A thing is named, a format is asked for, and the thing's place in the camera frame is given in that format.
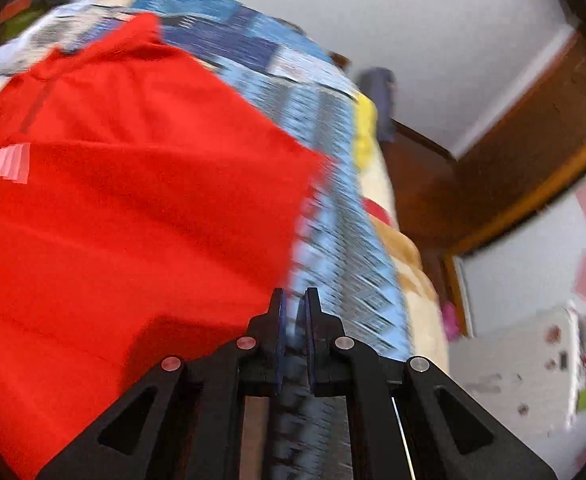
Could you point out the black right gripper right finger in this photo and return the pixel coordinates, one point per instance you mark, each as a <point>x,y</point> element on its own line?
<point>408,419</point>

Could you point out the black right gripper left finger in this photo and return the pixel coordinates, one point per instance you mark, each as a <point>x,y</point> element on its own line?
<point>183,421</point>

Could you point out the red jacket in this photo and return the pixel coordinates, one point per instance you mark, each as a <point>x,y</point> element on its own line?
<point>146,209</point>

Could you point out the yellow cream blanket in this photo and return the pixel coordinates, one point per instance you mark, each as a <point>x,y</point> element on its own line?
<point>425,317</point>

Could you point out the white cabinet with stickers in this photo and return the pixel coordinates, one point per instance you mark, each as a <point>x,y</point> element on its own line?
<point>527,375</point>

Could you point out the blue patchwork bedspread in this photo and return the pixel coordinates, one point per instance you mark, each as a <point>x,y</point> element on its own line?
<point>292,81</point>

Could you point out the brown wooden door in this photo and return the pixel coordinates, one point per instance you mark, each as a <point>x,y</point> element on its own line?
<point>453,205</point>

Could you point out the dark blue bag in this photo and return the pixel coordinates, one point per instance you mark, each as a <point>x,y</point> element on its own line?
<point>378,84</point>

